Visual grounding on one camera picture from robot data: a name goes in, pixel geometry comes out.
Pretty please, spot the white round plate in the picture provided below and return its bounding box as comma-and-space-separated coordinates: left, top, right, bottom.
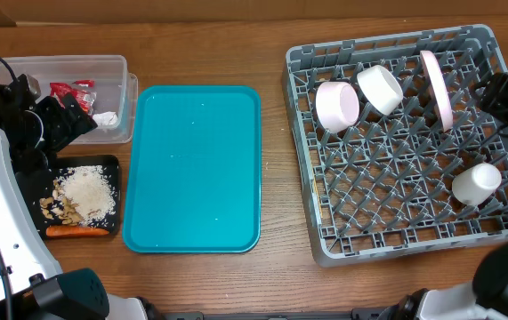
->
420, 51, 454, 132

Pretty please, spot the white cup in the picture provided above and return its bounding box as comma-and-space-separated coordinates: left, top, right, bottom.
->
452, 163, 502, 206

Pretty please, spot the clear plastic bin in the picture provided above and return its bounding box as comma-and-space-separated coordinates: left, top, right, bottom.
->
5, 55, 139, 145

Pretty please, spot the black plastic tray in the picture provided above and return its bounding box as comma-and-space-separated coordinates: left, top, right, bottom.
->
15, 155, 121, 239

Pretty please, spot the orange carrot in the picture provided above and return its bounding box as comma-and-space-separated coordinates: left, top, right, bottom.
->
45, 225, 109, 237

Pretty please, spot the white rice pile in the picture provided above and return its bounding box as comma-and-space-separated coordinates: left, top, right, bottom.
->
54, 165, 117, 226

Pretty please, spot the peanut pile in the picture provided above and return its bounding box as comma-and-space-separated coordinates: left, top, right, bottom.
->
38, 180, 84, 226

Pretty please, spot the white bowl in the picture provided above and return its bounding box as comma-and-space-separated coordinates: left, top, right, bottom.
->
315, 82, 359, 133
357, 65, 403, 116

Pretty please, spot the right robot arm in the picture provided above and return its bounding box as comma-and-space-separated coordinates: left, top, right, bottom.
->
378, 73, 508, 319

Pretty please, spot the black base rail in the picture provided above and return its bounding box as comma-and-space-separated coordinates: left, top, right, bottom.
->
161, 308, 391, 320

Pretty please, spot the grey dishwasher rack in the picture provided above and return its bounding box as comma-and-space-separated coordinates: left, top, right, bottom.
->
283, 24, 508, 268

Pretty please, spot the teal serving tray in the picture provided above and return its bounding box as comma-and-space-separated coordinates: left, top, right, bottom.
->
122, 85, 262, 253

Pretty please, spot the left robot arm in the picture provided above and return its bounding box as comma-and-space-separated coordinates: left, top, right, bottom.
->
0, 75, 163, 319

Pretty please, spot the red snack wrapper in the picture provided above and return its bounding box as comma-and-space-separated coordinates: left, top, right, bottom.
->
50, 80, 118, 126

